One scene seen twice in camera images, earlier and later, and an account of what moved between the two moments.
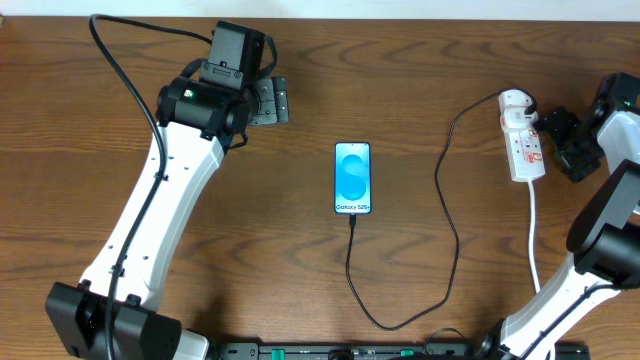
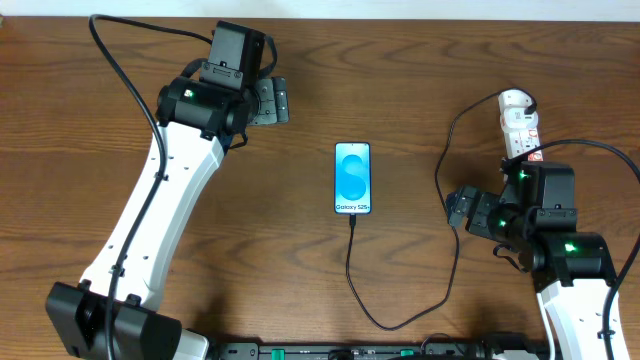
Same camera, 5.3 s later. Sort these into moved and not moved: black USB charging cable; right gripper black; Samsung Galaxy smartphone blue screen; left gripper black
Moved: right gripper black
Not moved: black USB charging cable; Samsung Galaxy smartphone blue screen; left gripper black
